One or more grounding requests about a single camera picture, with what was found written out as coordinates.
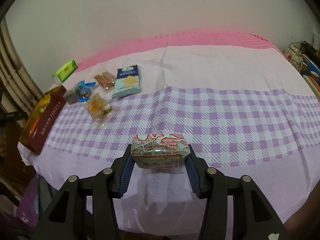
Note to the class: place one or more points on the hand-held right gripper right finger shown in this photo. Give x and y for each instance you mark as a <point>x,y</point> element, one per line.
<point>194,180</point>

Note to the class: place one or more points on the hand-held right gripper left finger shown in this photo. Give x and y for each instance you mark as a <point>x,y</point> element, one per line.
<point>124,176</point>

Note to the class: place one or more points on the red white snack packet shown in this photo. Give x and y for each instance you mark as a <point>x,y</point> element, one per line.
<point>160,152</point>

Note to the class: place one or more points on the blue cracker packet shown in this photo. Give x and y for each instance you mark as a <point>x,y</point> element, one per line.
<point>127,82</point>

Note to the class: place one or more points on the clear packet of yellow snacks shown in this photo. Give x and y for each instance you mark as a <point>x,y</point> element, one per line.
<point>98,107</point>

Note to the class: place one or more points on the clear packet of orange snacks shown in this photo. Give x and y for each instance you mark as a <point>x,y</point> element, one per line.
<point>105,79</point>

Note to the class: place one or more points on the pink purple checked bedsheet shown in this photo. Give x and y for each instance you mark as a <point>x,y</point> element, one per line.
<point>225,105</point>

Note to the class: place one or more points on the small blue candy packet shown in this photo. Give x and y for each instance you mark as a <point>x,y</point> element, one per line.
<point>85,97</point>

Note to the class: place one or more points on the maroon toffee box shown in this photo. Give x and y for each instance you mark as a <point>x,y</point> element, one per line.
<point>45,120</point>

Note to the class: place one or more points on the purple cloth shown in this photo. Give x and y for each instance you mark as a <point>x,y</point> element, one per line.
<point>28,205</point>

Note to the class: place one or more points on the green tissue pack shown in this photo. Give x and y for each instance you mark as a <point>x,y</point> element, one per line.
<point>65,71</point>

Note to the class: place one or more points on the beige ribbed pipes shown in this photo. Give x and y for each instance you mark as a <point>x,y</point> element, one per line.
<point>15,72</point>

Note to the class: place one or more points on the orange patterned paper cup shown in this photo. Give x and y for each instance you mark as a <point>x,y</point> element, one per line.
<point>315,77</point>

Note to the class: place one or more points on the floral ceramic jar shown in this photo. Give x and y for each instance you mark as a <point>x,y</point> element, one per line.
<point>294,56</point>

